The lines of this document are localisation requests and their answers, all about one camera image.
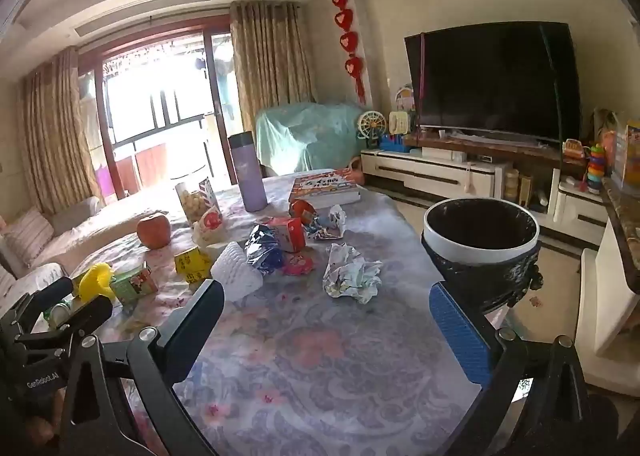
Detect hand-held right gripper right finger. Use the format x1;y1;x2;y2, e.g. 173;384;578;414
429;281;591;456

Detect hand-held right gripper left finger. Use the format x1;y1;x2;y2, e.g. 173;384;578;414
60;280;226;456

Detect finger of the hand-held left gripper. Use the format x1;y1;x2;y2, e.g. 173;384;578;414
20;295;114;362
0;277;75;337

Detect yellow plastic toy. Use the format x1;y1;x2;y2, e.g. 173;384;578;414
77;263;117;301

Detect green carton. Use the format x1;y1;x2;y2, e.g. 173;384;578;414
109;263;160;304

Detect white foam block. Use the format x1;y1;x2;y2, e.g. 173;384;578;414
210;242;265;297

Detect white rimmed black bin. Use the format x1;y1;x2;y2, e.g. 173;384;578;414
421;196;543;314

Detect white paper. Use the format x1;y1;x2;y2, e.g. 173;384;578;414
322;243;383;304

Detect person's left hand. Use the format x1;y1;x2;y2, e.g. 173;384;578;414
22;393;68;444

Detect small green white bottle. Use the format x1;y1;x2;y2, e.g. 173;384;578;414
45;303;73;329

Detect striped cushion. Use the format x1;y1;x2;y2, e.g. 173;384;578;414
2;221;53;267

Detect small yellow box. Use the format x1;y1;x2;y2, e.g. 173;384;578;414
174;246;213;284

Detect beige sofa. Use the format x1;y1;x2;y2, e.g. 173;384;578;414
0;196;151;297

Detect red apple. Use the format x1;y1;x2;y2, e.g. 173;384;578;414
137;212;172;250

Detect blue white crumpled wrapper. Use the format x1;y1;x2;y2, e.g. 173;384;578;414
244;225;286;277

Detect white red snack packet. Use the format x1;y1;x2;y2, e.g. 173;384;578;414
192;208;226;249

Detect pink wrapper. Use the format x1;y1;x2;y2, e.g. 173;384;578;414
282;255;315;277

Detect clear plastic snack cup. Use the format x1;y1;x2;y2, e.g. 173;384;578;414
174;177;217;224

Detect red carton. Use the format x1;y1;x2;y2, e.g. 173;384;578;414
265;217;307;254

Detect marble top white counter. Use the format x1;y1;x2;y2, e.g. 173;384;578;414
575;176;640;397

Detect beige patterned curtain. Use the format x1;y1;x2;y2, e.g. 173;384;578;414
17;46;103;214
230;0;318;181

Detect purple thermos bottle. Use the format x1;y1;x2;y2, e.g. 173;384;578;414
227;132;268;213

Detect white television cabinet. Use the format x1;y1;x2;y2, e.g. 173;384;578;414
360;133;608;247

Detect white printed crumpled wrapper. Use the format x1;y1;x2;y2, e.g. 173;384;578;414
305;205;347;241

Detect thick colourful book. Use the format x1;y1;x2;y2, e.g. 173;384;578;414
288;169;362;209

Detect blue toy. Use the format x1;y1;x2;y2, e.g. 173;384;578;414
379;133;423;154

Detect orange toy cash register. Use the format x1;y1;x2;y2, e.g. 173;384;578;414
562;138;591;161

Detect yellow green toy phone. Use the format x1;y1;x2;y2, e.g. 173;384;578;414
389;110;412;137

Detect teal cloth covered furniture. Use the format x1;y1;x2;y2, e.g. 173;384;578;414
255;102;368;177

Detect ferris wheel toy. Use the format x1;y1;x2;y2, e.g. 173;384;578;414
356;109;387;144

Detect cartoon car cutout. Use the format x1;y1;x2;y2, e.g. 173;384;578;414
395;84;417;111

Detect yellow toy box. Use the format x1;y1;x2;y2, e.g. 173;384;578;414
612;120;640;191

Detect black flat television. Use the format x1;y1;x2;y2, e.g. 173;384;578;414
404;22;585;143

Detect floral bag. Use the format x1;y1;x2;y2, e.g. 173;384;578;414
592;108;621;137

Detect rainbow ring stacker toy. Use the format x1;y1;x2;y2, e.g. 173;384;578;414
586;143;606;194

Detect wooden frame glass door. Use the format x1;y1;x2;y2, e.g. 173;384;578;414
77;18;241;197

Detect red heart string decoration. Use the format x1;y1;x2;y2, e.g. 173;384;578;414
331;0;368;104

